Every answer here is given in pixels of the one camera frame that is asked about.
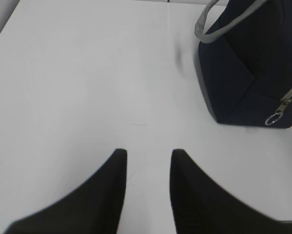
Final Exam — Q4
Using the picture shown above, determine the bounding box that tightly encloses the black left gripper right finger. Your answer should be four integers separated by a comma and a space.
170, 149, 292, 234

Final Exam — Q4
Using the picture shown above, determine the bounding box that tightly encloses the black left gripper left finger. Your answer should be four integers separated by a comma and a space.
5, 149, 127, 234

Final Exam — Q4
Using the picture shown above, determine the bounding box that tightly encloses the navy blue lunch bag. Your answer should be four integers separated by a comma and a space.
194, 0, 292, 129

